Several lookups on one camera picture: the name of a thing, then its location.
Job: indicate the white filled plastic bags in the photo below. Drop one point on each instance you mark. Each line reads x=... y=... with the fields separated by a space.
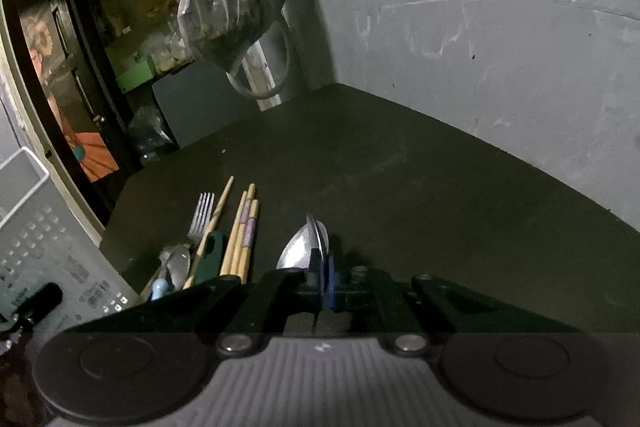
x=165 y=47

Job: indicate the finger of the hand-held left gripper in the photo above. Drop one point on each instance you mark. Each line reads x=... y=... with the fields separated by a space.
x=42 y=299

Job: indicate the cream door frame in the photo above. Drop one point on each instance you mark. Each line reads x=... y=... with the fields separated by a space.
x=50 y=147

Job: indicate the grey perforated utensil basket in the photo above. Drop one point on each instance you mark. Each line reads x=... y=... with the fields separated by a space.
x=50 y=232

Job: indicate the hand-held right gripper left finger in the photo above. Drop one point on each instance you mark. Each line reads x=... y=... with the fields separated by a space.
x=314 y=277

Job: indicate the silver spoon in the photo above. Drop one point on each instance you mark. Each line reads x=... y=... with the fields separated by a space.
x=300 y=247
x=176 y=264

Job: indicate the green box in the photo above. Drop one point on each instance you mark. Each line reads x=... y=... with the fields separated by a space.
x=135 y=76

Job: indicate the silver fork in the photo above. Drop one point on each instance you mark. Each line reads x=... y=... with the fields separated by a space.
x=202 y=212

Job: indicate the door poster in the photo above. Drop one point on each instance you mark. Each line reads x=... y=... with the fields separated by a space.
x=90 y=152

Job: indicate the dark grey cabinet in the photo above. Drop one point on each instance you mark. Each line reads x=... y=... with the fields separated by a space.
x=200 y=107

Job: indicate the striped wooden chopstick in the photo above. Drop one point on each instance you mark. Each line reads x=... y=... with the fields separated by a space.
x=215 y=227

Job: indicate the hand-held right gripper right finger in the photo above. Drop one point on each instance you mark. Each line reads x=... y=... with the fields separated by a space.
x=331 y=282

